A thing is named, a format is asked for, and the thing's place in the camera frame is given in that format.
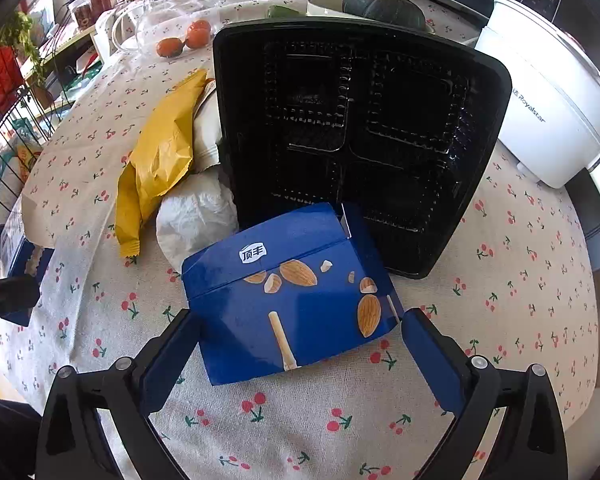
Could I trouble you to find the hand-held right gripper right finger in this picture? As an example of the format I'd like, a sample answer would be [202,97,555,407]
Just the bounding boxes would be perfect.
[401,307,568,480]

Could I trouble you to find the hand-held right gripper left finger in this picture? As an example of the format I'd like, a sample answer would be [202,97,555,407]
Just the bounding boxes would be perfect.
[34,307,203,480]

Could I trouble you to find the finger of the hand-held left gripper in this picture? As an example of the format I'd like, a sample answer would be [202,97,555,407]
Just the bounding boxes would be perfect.
[0,275,39,333]

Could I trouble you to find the blue printed packet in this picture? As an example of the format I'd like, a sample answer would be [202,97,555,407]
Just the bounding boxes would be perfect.
[0,225,55,328]

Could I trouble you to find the blue almond snack box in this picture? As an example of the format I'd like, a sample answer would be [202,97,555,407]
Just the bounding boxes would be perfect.
[181,201,405,387]

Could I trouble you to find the white plastic bag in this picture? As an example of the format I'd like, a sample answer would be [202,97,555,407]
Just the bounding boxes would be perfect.
[155,187,241,268]

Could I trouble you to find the yellow packet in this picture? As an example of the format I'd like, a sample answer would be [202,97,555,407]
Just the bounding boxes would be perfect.
[114,67,209,261]

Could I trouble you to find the black plastic food tray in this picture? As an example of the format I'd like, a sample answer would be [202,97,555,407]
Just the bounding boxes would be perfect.
[212,22,513,281]

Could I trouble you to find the beige paper packet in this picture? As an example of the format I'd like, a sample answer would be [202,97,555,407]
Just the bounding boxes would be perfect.
[190,77,225,176]

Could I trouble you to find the cherry print tablecloth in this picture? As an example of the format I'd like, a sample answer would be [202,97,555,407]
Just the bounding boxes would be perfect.
[0,0,600,480]

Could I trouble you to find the green potted plant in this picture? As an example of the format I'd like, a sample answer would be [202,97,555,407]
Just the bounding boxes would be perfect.
[0,10,48,88]

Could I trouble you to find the wooden shelf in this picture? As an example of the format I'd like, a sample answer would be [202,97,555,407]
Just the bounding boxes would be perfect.
[22,22,100,83]

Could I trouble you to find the white jug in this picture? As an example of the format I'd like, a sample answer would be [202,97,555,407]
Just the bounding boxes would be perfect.
[94,9,135,58]

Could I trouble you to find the white electric cooking pot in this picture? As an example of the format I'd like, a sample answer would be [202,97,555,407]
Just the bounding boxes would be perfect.
[474,0,600,190]

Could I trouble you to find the glass pitcher wooden lid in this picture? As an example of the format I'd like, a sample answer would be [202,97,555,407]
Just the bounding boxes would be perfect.
[110,0,203,56]

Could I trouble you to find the dark green pumpkin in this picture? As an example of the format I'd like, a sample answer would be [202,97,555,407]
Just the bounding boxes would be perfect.
[342,0,427,31]

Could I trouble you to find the white ceramic bowl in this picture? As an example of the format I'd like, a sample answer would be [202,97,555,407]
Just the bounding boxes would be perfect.
[307,0,348,18]

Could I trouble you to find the black wire rack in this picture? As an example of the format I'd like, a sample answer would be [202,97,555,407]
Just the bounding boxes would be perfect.
[0,75,75,226]

